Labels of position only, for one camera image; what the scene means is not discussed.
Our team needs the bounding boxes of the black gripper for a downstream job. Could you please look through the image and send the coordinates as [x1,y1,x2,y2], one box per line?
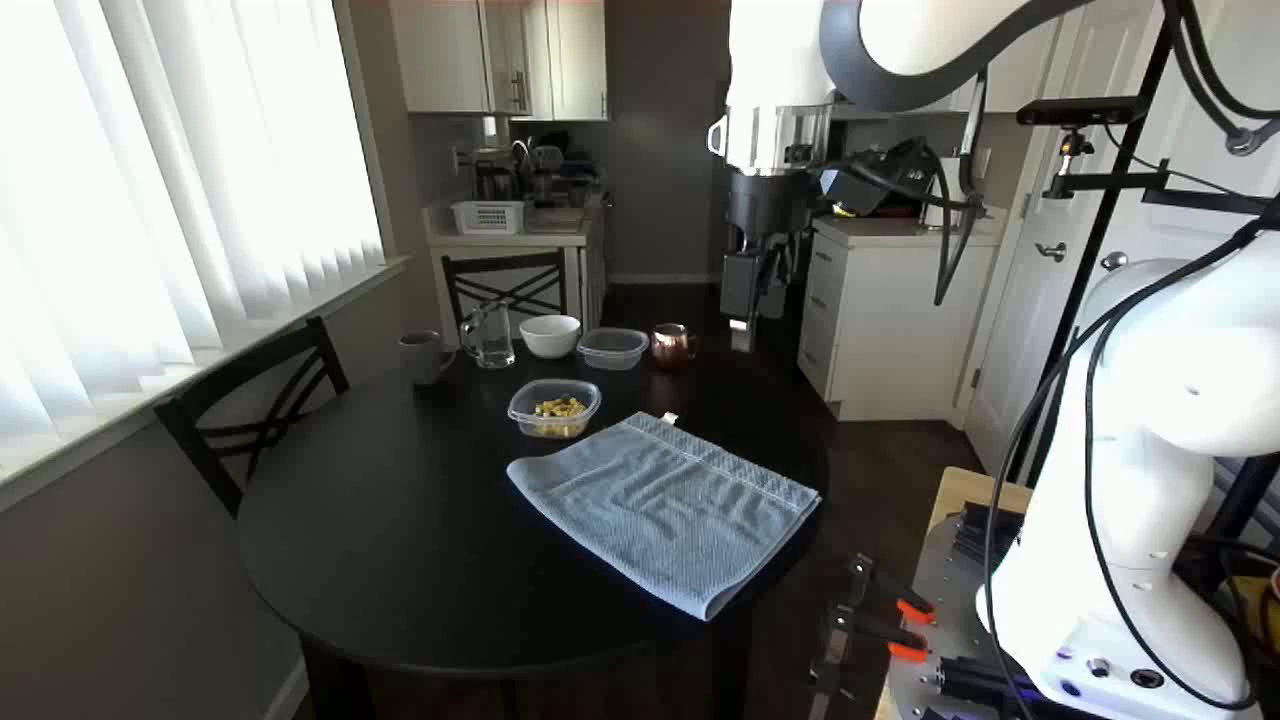
[717,169,818,324]

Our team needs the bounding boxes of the clear plastic candy container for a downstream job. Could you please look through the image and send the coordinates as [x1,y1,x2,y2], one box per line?
[503,377,604,442]

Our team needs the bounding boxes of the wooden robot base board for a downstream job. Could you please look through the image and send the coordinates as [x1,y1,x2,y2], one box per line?
[872,465,1038,720]

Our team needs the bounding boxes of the white bowl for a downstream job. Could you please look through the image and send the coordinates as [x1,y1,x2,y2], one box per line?
[517,310,582,364]

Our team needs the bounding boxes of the light blue towel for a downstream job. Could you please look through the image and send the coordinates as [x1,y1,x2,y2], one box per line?
[503,407,829,626]

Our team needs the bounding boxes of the copper mug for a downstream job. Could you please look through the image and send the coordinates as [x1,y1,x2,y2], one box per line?
[646,318,697,366]

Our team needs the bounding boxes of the white drawer cabinet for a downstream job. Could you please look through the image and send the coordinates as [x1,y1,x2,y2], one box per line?
[794,213,1002,426]

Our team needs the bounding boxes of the clear lidded plastic container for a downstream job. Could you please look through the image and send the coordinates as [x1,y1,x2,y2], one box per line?
[572,324,652,377]

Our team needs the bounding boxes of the white kitchen counter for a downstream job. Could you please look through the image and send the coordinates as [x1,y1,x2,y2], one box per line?
[419,193,611,336]

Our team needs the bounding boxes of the dark coffee machine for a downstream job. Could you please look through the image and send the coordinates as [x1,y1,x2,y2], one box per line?
[462,129,601,213]

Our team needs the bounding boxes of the clear drinking glass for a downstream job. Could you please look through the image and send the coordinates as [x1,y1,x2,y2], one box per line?
[471,303,518,373]

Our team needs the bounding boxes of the white door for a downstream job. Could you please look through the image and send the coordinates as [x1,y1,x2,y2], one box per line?
[957,0,1176,475]

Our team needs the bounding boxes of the white plastic tub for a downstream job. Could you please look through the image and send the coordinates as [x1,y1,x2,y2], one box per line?
[448,195,530,241]

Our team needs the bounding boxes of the dark grey mug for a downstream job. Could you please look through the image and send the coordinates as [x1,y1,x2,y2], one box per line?
[400,328,460,391]

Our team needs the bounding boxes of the black clamp orange tip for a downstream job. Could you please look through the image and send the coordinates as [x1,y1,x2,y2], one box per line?
[829,553,941,631]
[805,604,933,720]

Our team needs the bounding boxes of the white vertical blinds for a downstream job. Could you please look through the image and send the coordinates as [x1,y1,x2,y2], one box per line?
[0,0,392,453]

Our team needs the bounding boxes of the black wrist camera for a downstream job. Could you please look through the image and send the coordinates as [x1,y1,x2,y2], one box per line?
[818,134,944,225]

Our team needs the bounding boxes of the black camera stand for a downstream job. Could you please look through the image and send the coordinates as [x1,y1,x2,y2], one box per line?
[1002,0,1280,490]

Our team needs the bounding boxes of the white wall cabinets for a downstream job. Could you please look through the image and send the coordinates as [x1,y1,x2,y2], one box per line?
[386,0,611,123]

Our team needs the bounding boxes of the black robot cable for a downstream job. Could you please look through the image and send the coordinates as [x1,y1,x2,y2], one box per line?
[974,217,1265,717]

